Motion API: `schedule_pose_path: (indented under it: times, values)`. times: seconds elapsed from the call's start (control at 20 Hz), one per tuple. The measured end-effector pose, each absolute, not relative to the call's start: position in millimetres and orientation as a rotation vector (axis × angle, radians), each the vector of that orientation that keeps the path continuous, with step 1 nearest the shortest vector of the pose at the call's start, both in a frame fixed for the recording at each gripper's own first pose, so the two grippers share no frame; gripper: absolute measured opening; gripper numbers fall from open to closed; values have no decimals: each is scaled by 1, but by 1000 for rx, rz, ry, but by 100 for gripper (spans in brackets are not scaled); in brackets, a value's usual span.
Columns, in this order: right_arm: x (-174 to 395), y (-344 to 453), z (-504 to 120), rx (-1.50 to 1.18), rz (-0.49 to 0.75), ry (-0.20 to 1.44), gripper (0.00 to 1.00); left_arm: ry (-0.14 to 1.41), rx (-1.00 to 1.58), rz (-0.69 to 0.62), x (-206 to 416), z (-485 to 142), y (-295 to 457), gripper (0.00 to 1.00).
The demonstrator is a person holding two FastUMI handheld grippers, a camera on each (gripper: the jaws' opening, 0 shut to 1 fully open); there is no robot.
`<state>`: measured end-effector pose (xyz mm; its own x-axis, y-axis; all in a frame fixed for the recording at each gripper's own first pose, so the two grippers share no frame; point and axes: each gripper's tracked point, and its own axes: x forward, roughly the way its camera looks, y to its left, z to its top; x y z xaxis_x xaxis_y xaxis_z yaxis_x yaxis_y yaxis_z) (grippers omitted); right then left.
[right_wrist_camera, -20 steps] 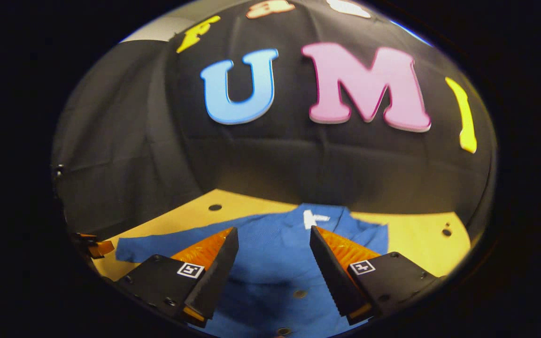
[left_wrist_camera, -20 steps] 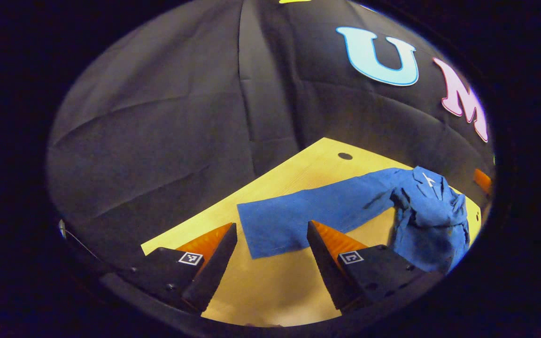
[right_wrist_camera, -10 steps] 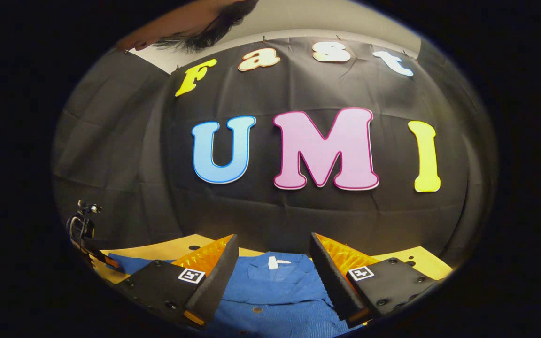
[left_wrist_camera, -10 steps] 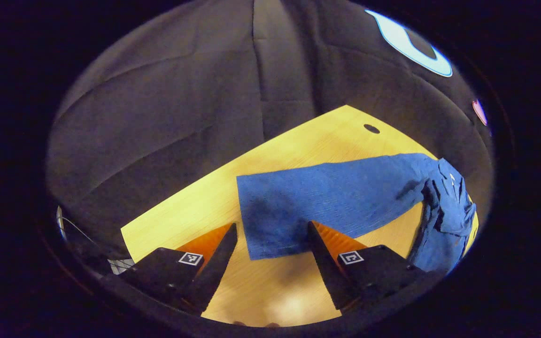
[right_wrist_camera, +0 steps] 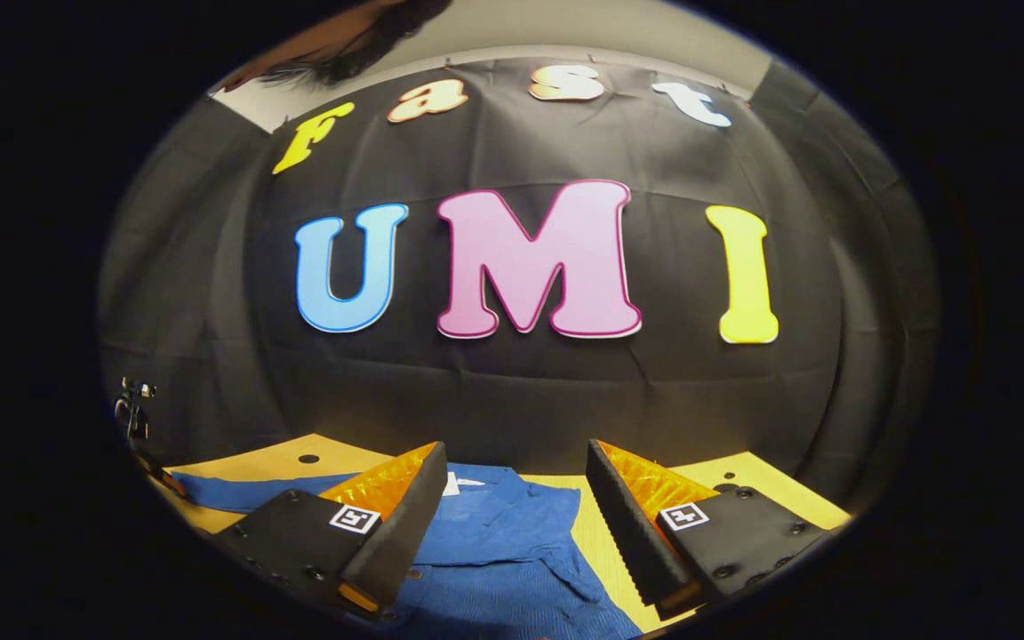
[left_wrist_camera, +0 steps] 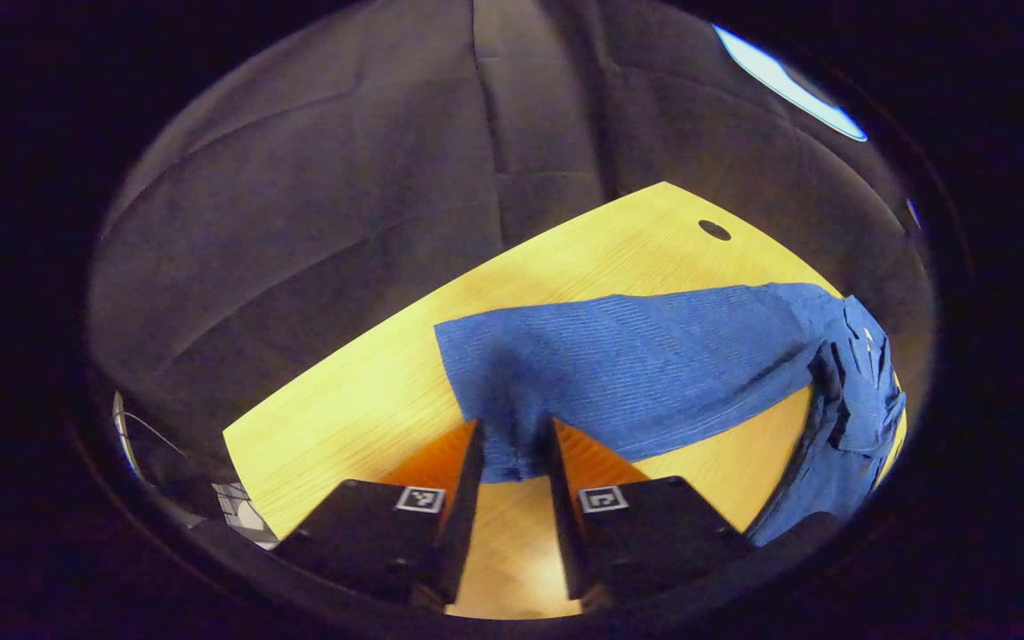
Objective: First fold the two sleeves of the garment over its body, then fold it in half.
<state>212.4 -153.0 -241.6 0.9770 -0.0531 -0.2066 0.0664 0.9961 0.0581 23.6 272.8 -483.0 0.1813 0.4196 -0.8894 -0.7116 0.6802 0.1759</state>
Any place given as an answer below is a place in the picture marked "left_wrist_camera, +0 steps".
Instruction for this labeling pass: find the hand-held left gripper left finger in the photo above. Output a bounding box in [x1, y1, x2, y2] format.
[275, 420, 487, 611]

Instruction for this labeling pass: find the black backdrop cloth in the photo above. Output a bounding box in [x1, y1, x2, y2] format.
[90, 0, 936, 534]

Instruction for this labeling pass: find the white cable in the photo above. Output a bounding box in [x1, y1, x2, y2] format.
[112, 391, 188, 485]

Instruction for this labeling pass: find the blue button shirt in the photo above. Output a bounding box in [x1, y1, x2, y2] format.
[434, 282, 908, 548]

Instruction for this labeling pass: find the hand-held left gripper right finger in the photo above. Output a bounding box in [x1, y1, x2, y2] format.
[540, 416, 755, 615]

